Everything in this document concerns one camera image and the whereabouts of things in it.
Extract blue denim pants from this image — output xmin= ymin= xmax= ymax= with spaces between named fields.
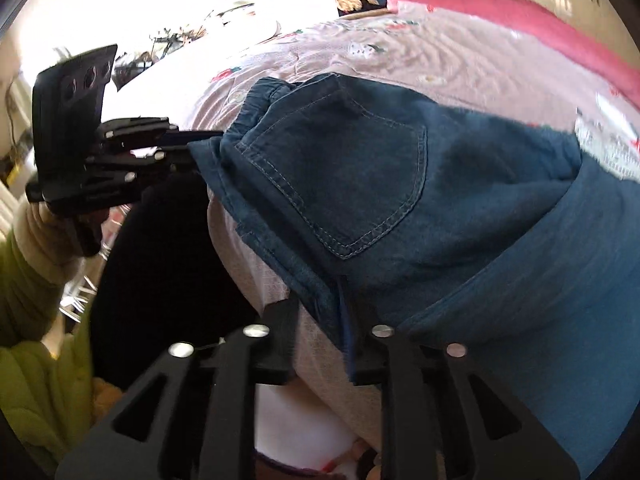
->
xmin=195 ymin=74 xmax=639 ymax=476

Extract person's left hand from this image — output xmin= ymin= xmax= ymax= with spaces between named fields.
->
xmin=37 ymin=200 xmax=134 ymax=258

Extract white cluttered desk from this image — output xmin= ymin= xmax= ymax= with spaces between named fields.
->
xmin=112 ymin=0 xmax=341 ymax=90

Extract pink strawberry print bedsheet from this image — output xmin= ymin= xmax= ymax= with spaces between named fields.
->
xmin=193 ymin=6 xmax=639 ymax=448

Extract pink fluffy blanket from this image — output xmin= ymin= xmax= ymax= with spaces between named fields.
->
xmin=387 ymin=0 xmax=639 ymax=105

